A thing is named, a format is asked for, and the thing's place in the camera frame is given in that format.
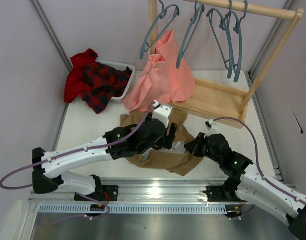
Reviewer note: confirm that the white plastic basket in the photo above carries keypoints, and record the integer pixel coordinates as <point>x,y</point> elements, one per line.
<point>125,75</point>

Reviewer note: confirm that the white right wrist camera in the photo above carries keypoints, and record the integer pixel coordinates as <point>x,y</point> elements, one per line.
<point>212,128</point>

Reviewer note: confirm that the white round object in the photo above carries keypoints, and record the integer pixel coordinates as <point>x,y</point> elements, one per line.
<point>14,221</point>

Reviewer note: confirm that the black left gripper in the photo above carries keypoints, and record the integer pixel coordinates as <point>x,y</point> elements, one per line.
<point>169,135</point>

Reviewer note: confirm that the pink pleated skirt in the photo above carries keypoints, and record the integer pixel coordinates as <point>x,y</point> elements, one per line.
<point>160,79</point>

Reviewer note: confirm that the white slotted cable duct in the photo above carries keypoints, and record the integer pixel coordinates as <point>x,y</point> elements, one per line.
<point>87,208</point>

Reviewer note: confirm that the blue hanger with pink skirt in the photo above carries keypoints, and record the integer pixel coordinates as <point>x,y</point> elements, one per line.
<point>157,11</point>

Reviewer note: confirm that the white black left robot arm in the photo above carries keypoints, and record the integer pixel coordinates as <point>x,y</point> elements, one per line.
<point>53,170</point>

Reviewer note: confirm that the wooden clothes rack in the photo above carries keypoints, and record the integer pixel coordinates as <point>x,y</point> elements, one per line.
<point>210,99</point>

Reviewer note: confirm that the tan pleated skirt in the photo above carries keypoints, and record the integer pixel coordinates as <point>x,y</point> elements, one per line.
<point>177,160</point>

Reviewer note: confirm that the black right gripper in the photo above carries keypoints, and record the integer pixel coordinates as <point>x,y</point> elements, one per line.
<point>197,146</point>

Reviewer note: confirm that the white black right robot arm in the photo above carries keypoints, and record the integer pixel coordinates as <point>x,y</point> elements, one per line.
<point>247,183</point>

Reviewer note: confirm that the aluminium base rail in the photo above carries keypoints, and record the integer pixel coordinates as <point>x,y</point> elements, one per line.
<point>129,191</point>

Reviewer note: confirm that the red plaid garment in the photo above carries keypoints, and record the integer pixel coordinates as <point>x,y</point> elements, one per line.
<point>94,83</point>

